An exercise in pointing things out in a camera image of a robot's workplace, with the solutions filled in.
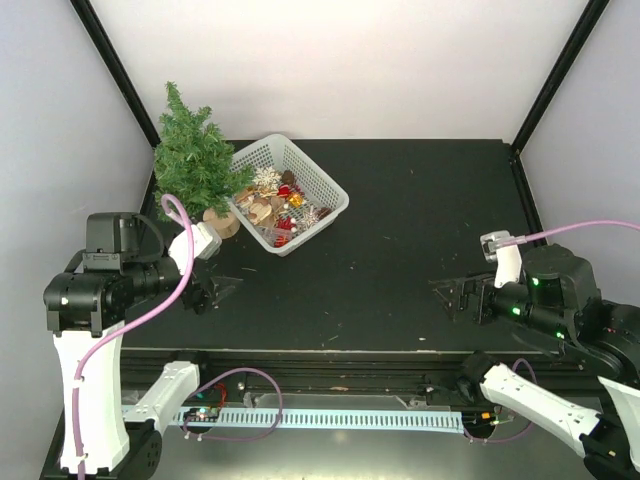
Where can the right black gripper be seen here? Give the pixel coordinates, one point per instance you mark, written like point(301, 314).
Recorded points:
point(459, 286)

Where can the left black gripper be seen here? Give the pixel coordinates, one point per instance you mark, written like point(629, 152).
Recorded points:
point(206, 296)

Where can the white plastic perforated basket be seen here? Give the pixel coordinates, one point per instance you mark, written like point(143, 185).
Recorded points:
point(315, 185)

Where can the small green christmas tree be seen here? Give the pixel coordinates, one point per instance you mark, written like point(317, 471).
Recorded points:
point(193, 162)

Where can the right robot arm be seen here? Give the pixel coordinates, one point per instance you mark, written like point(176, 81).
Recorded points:
point(554, 296)

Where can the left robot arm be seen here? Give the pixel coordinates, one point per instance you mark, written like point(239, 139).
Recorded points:
point(84, 304)

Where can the red gift box ornament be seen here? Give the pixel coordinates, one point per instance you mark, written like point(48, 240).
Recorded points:
point(280, 241)

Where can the wooden snowman ornament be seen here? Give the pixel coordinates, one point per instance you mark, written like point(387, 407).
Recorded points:
point(260, 213)

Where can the red star ornament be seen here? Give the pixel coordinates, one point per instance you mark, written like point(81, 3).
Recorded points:
point(287, 223)

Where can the burlap bow ornament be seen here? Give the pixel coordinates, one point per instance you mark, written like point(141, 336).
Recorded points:
point(279, 205)

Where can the silver star ornament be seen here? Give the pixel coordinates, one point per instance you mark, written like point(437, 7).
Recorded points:
point(310, 217)

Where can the red santa hat ornament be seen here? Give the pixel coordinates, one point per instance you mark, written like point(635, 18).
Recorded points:
point(285, 191)

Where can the white snowflake ornament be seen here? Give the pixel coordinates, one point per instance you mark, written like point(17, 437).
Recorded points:
point(267, 178)

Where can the dark brown pinecone ornament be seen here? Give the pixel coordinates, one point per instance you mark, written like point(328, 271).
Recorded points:
point(288, 178)

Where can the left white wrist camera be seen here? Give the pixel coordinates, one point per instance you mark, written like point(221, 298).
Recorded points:
point(206, 243)

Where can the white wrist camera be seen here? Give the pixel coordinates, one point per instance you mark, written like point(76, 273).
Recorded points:
point(206, 243)
point(500, 247)

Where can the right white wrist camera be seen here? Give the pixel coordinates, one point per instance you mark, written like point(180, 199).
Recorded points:
point(500, 247)

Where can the white slotted cable duct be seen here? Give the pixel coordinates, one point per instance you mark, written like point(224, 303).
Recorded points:
point(320, 419)

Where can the left black frame post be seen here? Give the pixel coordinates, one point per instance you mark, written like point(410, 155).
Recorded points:
point(102, 42)

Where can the black frame post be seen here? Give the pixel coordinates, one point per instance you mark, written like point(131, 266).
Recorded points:
point(102, 42)
point(573, 46)

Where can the right black frame post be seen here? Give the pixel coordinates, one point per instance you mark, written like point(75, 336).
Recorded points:
point(573, 46)

